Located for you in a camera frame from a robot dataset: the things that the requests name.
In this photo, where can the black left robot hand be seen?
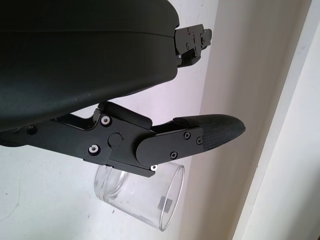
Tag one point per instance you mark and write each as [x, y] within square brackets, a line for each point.
[75, 62]

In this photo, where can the clear glass cup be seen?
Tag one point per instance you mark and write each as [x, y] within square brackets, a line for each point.
[140, 197]

